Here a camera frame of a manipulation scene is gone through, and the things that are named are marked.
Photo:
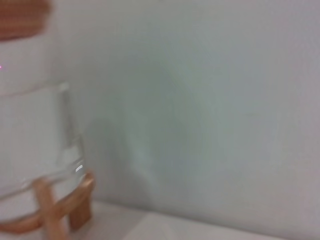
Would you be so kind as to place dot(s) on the wooden dispenser stand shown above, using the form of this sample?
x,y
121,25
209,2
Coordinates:
x,y
80,205

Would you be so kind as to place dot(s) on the clear glass water dispenser jar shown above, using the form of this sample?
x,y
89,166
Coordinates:
x,y
30,125

